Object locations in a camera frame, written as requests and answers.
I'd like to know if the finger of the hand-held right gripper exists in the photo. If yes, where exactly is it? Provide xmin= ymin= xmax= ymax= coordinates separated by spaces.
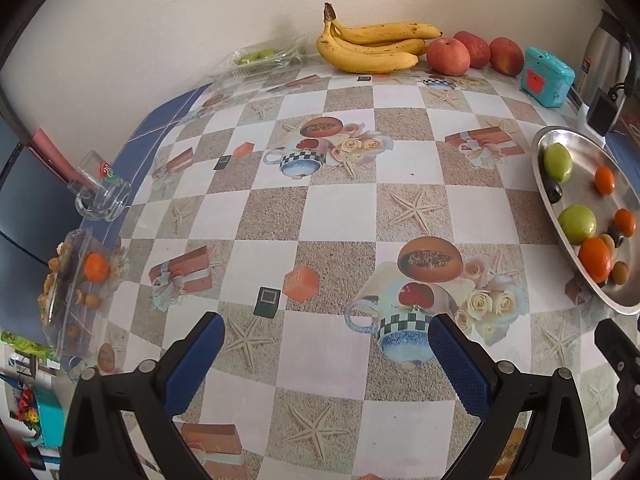
xmin=594 ymin=317 xmax=640 ymax=453

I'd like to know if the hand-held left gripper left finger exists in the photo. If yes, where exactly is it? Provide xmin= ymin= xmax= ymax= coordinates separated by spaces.
xmin=60 ymin=311 xmax=226 ymax=480

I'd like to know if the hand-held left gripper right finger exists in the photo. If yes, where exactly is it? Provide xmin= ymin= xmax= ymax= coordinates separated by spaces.
xmin=429 ymin=312 xmax=598 ymax=480

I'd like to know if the orange tangerine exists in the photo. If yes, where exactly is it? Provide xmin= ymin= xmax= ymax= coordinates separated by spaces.
xmin=613 ymin=208 xmax=637 ymax=237
xmin=594 ymin=166 xmax=616 ymax=196
xmin=82 ymin=252 xmax=110 ymax=283
xmin=578 ymin=237 xmax=613 ymax=284

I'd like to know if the large green jujube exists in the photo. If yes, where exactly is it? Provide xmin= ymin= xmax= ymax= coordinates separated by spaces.
xmin=558 ymin=204 xmax=598 ymax=246
xmin=543 ymin=143 xmax=573 ymax=184

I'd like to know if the round stainless steel plate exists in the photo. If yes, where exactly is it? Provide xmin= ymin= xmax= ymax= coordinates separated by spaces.
xmin=531 ymin=127 xmax=640 ymax=316

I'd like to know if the clear plastic tray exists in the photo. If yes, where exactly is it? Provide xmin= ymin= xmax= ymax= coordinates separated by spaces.
xmin=37 ymin=229 xmax=126 ymax=366

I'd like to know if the teal plastic bin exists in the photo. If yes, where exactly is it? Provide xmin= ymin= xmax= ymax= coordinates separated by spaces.
xmin=36 ymin=393 xmax=68 ymax=448

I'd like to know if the green leafy item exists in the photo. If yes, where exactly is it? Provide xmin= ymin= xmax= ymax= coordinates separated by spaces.
xmin=0 ymin=330 xmax=48 ymax=360

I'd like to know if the cluster of golden berries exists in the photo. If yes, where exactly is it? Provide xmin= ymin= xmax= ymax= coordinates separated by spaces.
xmin=39 ymin=242 xmax=63 ymax=311

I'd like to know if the colourful toy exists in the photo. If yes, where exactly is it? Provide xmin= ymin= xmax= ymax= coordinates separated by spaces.
xmin=9 ymin=389 xmax=40 ymax=425

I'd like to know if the clear glass mug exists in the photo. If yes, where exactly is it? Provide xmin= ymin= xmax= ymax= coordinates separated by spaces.
xmin=74 ymin=150 xmax=133 ymax=222

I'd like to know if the checkered printed tablecloth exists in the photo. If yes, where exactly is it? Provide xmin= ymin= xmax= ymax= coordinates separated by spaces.
xmin=50 ymin=50 xmax=640 ymax=480

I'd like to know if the white power strip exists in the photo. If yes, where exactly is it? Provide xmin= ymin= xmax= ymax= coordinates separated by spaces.
xmin=575 ymin=100 xmax=608 ymax=143

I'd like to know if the black power adapter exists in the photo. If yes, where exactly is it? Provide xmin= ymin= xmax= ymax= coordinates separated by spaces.
xmin=587 ymin=87 xmax=620 ymax=136

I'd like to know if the pink bar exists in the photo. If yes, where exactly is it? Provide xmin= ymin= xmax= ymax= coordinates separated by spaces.
xmin=30 ymin=129 xmax=76 ymax=186

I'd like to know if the teal plastic box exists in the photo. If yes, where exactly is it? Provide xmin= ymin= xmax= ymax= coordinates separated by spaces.
xmin=520 ymin=46 xmax=576 ymax=109

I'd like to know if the stainless steel thermos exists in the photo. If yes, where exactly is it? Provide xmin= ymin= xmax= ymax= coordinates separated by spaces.
xmin=577 ymin=9 xmax=636 ymax=106

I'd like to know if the red apple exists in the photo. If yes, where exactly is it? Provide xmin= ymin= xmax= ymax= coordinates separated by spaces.
xmin=426 ymin=37 xmax=471 ymax=77
xmin=489 ymin=37 xmax=526 ymax=77
xmin=452 ymin=31 xmax=491 ymax=69

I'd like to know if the yellow banana bunch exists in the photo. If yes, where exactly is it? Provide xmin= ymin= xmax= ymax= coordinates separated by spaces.
xmin=316 ymin=2 xmax=444 ymax=73

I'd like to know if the clear plastic clamshell box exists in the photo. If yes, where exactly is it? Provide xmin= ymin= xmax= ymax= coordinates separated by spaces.
xmin=207 ymin=34 xmax=308 ymax=86

